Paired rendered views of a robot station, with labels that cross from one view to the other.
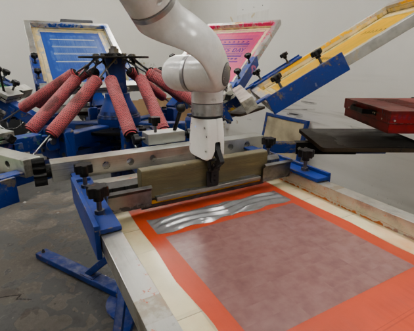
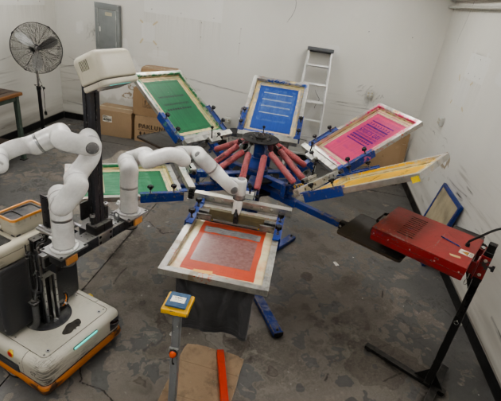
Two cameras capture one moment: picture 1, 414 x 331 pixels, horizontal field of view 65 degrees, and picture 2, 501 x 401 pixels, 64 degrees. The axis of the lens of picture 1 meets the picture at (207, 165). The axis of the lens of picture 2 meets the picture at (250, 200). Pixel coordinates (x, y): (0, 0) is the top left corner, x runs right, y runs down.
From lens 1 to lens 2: 1.97 m
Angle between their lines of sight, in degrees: 33
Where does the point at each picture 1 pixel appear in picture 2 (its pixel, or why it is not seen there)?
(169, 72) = not seen: hidden behind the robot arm
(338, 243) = (242, 258)
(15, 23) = (274, 44)
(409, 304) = (229, 273)
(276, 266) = (217, 252)
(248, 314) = (196, 255)
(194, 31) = (219, 178)
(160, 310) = (178, 243)
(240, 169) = (250, 222)
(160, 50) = (393, 83)
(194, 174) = (229, 216)
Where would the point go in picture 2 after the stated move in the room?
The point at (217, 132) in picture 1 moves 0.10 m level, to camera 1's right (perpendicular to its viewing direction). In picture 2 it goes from (236, 205) to (249, 212)
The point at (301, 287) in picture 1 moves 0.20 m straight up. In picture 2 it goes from (214, 258) to (217, 227)
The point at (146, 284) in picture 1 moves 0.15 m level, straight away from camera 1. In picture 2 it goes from (181, 238) to (195, 227)
